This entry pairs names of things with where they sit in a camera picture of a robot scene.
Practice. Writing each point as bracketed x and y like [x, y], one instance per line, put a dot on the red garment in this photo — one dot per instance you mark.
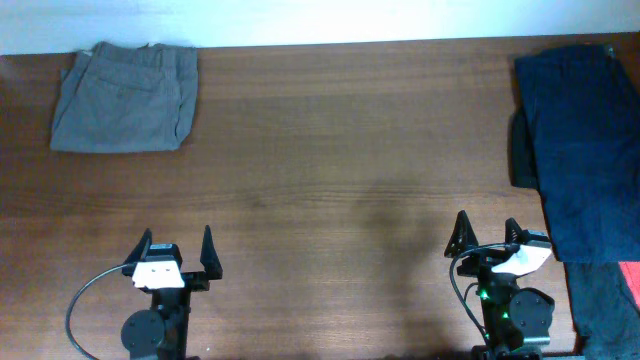
[631, 273]

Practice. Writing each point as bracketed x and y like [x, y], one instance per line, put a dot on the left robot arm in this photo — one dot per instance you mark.
[161, 331]

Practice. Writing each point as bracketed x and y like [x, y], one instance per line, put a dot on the folded grey shorts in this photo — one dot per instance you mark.
[126, 100]

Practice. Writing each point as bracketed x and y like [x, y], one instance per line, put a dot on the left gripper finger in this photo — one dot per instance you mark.
[140, 249]
[209, 257]

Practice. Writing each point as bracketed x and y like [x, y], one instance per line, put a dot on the dark grey garment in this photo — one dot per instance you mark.
[604, 310]

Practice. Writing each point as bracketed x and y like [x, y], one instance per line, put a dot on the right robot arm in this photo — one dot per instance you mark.
[513, 321]

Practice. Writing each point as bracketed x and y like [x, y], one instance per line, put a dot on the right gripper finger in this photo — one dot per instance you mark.
[512, 231]
[463, 237]

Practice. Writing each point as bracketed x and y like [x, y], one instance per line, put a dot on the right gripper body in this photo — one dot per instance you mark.
[481, 263]

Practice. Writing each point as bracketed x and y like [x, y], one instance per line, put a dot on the black garment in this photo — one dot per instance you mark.
[522, 164]

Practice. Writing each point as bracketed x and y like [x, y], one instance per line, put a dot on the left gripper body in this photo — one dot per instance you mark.
[192, 283]

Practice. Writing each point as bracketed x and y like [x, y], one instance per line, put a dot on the navy blue shorts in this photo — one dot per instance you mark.
[582, 114]

